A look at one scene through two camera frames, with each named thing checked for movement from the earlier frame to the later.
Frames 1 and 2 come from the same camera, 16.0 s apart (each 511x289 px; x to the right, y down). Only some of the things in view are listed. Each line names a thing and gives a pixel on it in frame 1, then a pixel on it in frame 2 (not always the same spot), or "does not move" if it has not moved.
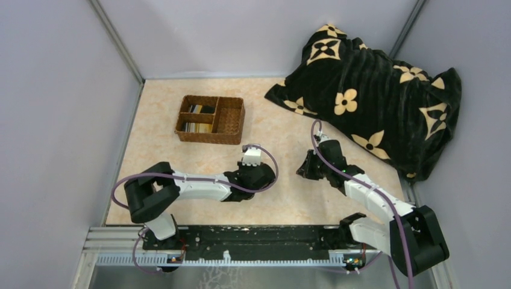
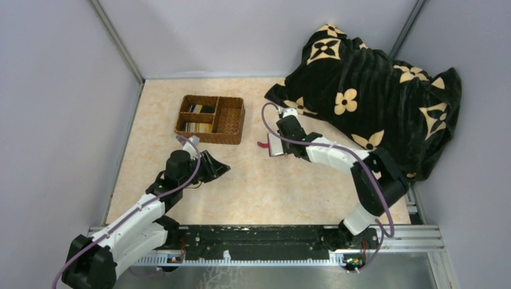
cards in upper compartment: x=198 y=109 does not move
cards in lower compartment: x=196 y=127 does not move
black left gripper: x=260 y=173 to x=210 y=166
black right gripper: x=313 y=167 to x=287 y=123
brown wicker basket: x=211 y=120 does not move
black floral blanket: x=405 y=116 does not move
